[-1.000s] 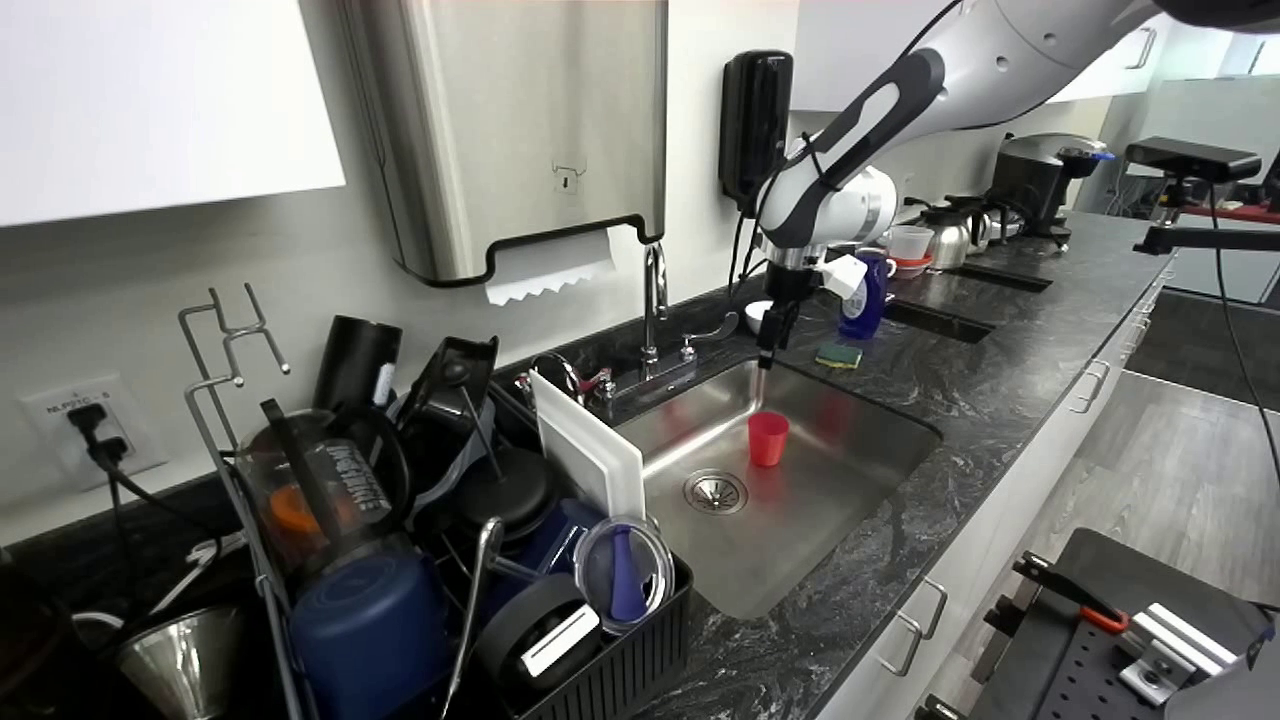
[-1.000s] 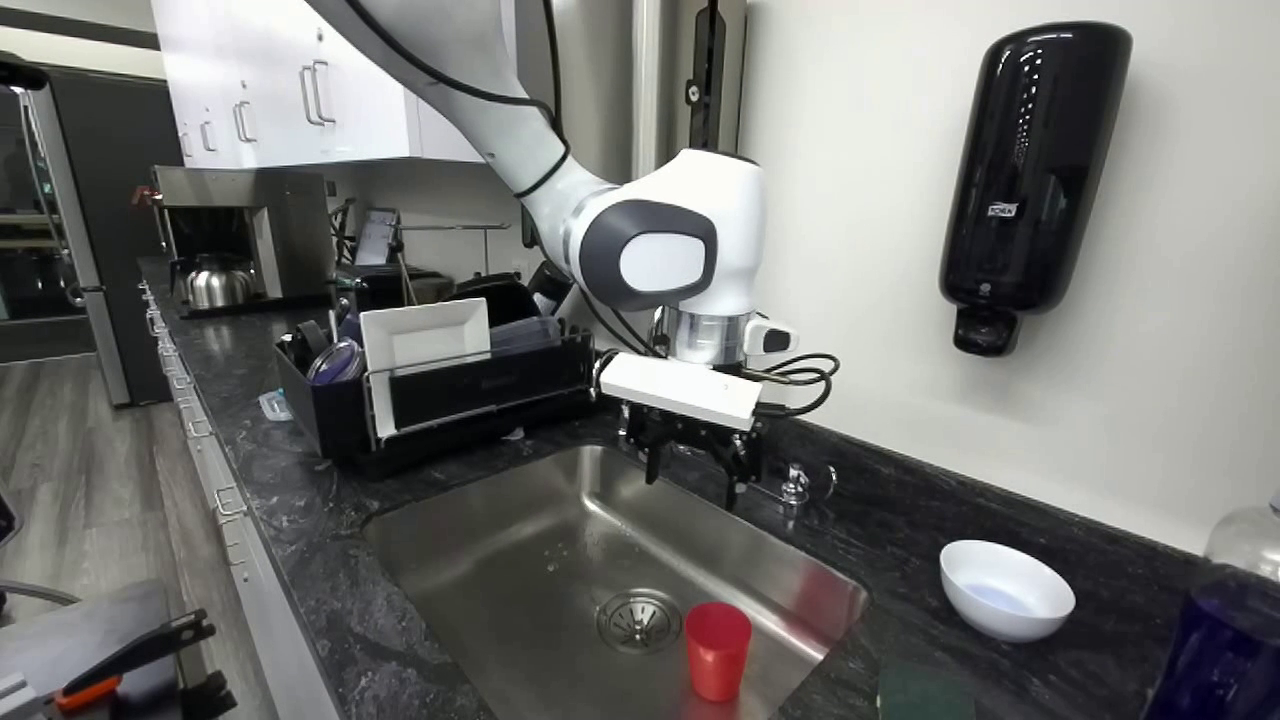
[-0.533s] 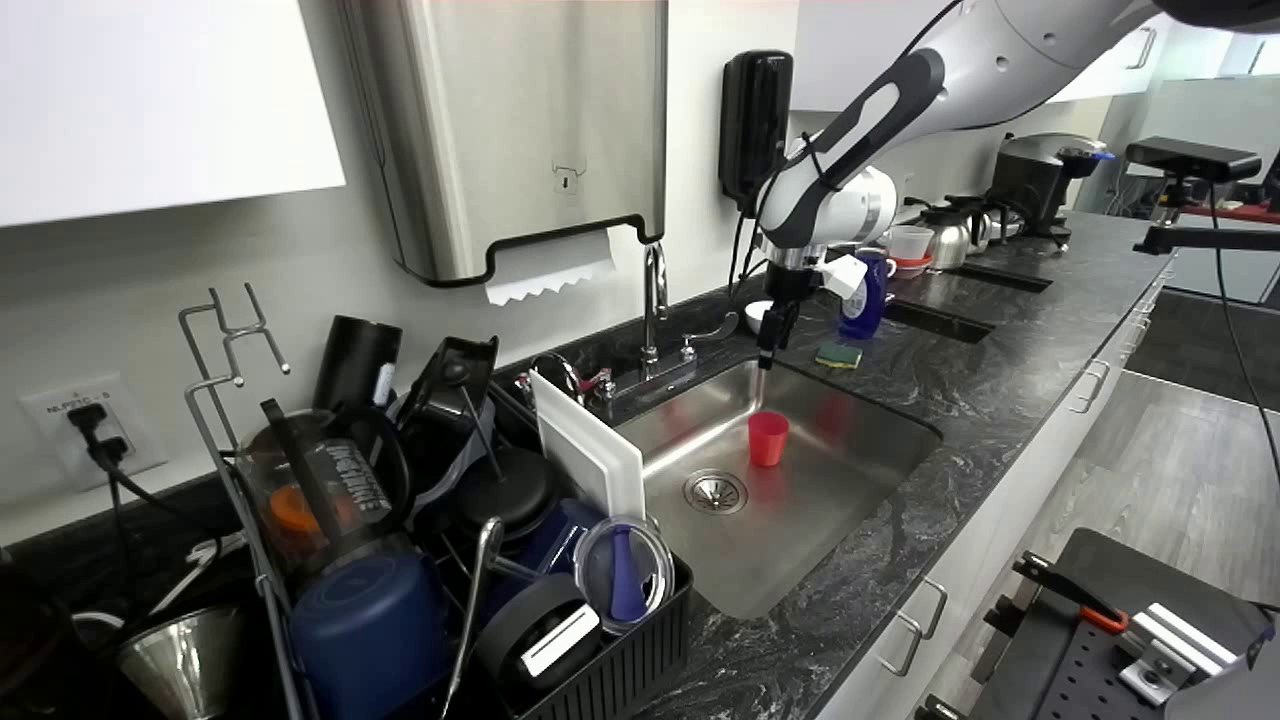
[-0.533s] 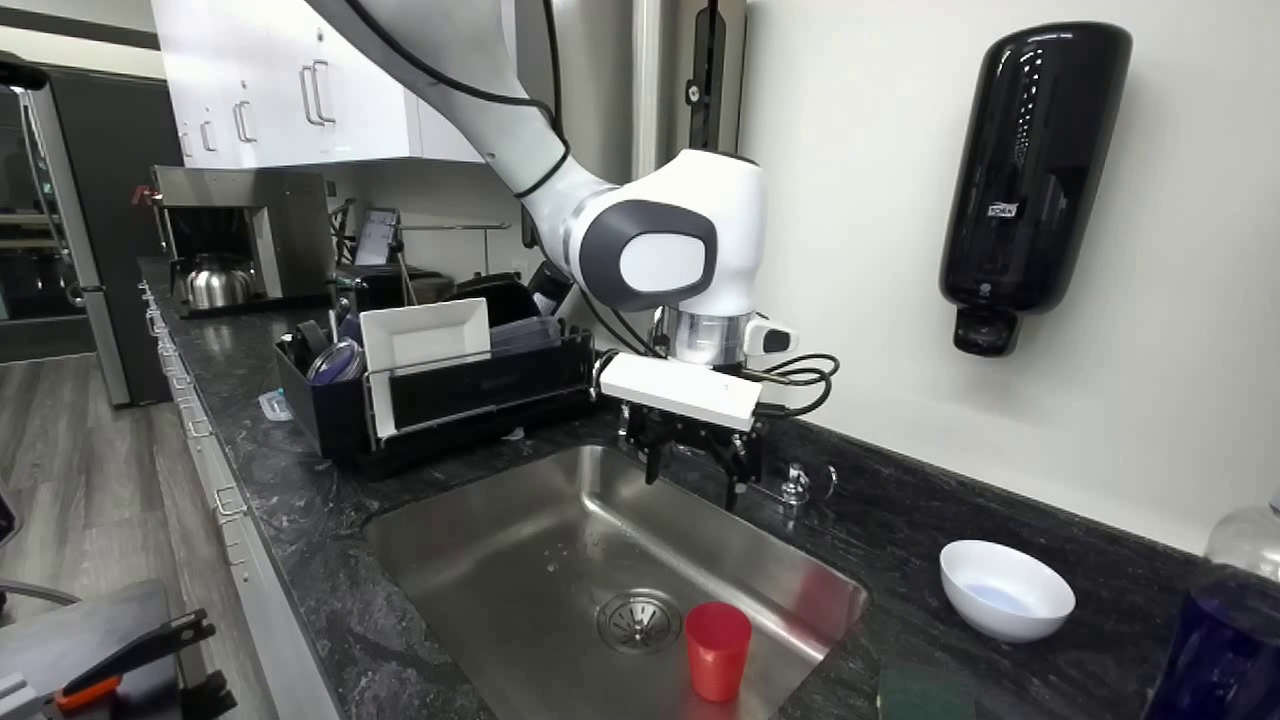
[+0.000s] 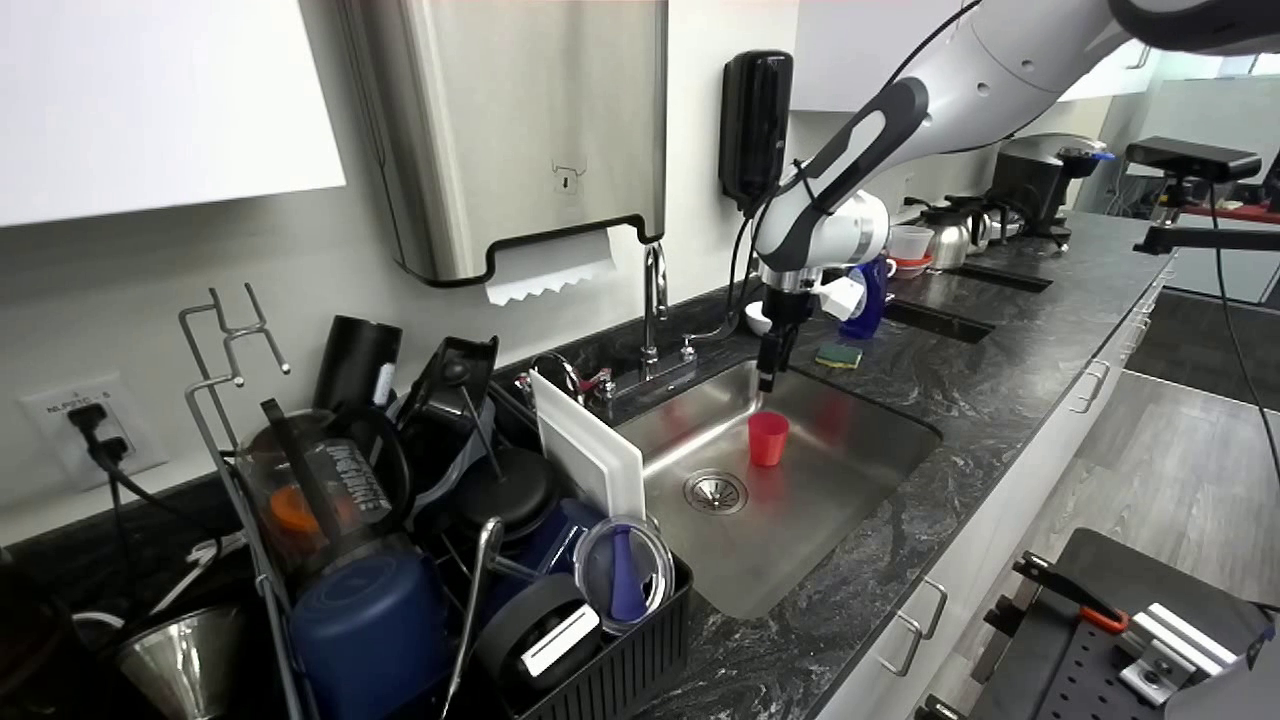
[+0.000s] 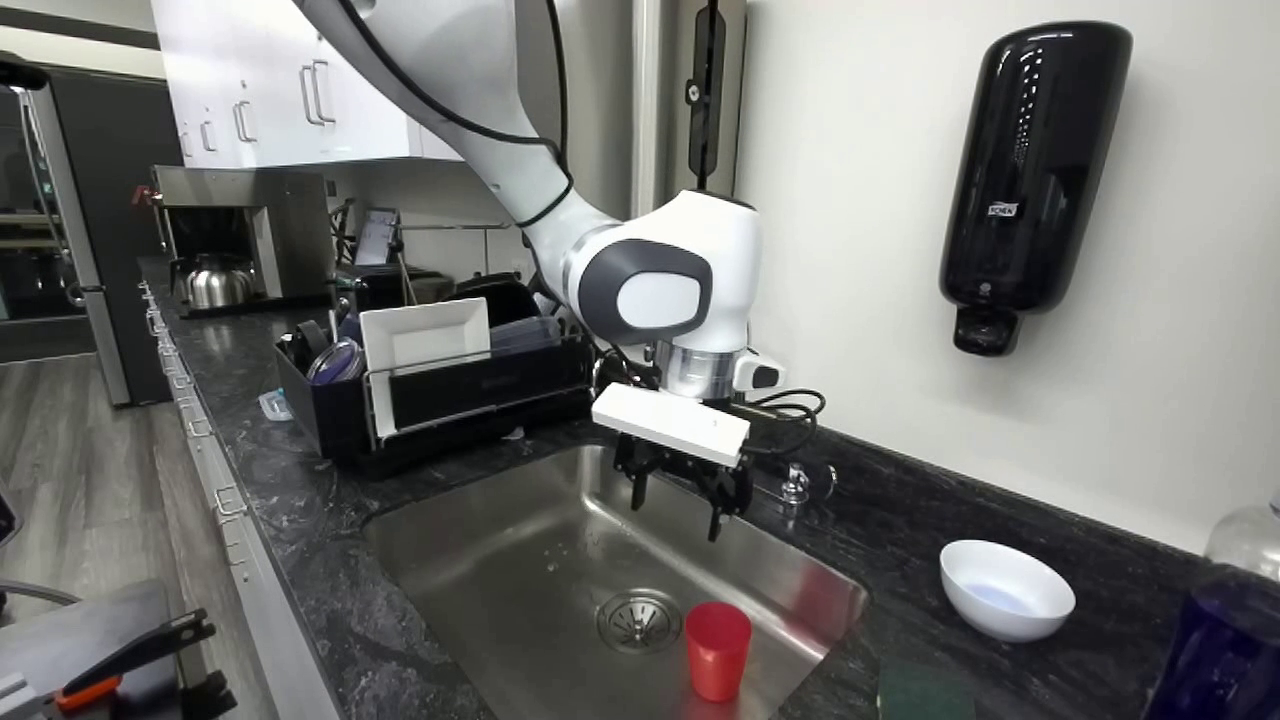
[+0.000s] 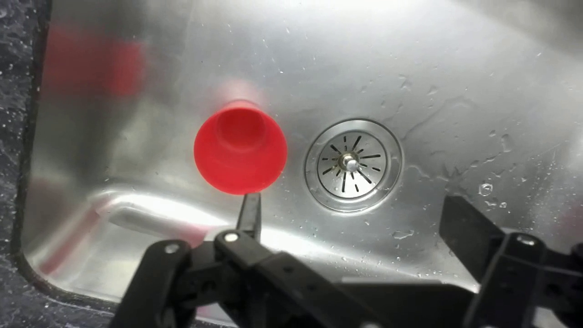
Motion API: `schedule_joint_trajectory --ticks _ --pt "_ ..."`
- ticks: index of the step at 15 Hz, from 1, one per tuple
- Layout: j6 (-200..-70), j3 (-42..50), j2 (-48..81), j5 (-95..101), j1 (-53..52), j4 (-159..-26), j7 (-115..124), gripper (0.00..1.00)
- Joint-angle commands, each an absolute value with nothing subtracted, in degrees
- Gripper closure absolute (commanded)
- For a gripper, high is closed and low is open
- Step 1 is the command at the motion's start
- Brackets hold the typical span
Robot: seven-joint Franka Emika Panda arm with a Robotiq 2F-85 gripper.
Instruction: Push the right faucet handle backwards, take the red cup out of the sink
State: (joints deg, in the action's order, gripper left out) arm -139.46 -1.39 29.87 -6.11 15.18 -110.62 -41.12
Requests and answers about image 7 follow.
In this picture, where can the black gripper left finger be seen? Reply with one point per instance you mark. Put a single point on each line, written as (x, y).
(255, 284)

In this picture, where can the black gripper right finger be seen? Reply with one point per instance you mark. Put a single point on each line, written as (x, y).
(521, 284)

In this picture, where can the red plastic cup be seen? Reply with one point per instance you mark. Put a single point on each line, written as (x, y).
(239, 151)

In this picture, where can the round metal sink drain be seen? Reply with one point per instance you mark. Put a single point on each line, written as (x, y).
(352, 164)

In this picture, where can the stainless steel sink basin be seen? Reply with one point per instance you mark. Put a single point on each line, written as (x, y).
(456, 73)

